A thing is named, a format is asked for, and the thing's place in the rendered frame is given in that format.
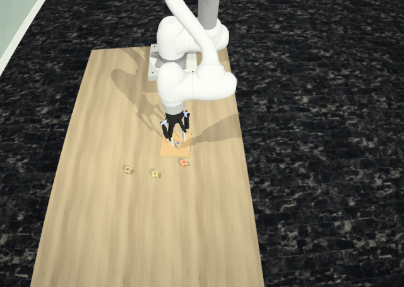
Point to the tan flat mat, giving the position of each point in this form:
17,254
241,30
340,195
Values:
168,150

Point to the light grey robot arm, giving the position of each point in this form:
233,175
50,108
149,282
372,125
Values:
182,33

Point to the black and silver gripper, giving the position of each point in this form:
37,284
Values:
172,120

